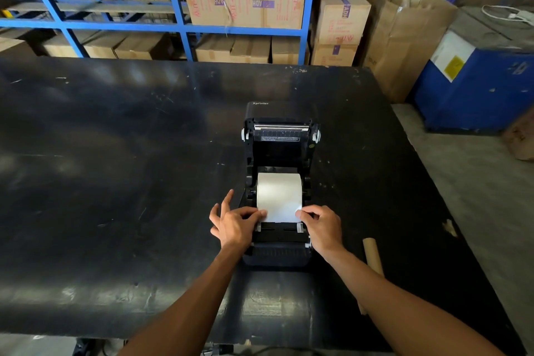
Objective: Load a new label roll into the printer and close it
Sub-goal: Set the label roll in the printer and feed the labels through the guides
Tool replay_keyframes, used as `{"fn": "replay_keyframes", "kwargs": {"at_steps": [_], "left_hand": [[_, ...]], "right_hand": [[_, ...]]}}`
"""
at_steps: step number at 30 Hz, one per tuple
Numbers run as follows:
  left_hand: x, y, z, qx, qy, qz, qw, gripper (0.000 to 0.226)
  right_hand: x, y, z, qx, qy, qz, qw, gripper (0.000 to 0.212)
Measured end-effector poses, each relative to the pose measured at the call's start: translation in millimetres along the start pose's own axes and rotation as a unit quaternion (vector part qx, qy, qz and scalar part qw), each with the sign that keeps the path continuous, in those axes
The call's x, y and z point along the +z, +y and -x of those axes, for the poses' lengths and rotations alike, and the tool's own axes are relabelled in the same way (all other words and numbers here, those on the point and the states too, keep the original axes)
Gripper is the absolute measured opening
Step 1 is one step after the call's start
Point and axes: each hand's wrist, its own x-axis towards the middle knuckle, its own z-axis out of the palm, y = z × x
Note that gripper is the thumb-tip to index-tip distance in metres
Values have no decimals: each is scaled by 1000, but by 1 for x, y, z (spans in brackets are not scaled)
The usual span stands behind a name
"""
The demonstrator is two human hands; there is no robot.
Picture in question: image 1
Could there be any large open cardboard carton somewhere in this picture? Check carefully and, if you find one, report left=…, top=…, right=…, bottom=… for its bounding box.
left=362, top=0, right=459, bottom=104

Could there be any person's right forearm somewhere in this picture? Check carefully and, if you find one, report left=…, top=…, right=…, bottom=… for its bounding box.
left=322, top=246, right=506, bottom=356

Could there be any person's left forearm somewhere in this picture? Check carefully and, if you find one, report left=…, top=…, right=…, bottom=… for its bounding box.
left=118, top=243, right=244, bottom=356

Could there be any blue machine cabinet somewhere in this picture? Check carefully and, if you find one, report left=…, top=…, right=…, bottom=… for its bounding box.
left=412, top=6, right=534, bottom=135

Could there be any brown sack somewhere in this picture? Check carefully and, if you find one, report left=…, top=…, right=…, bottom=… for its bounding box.
left=502, top=107, right=534, bottom=161

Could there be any black label printer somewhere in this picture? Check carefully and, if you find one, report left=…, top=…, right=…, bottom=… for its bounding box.
left=239, top=101, right=322, bottom=268

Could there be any white label paper roll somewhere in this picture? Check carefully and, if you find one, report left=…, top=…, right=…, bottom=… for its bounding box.
left=256, top=172, right=303, bottom=224

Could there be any person's right hand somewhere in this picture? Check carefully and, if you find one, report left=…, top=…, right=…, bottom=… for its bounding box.
left=295, top=204, right=345, bottom=261

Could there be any blue metal shelf rack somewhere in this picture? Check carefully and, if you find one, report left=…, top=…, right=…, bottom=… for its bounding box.
left=0, top=0, right=320, bottom=66

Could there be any row of plain cardboard boxes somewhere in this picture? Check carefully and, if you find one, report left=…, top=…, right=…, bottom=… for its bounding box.
left=0, top=28, right=302, bottom=65

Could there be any white cable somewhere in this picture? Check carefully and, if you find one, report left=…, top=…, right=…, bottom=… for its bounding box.
left=481, top=4, right=534, bottom=27

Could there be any person's left hand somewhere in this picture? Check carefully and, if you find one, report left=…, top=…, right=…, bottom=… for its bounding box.
left=209, top=189, right=268, bottom=251

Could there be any brown cardboard tube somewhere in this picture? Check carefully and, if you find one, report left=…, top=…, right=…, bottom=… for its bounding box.
left=357, top=237, right=385, bottom=316

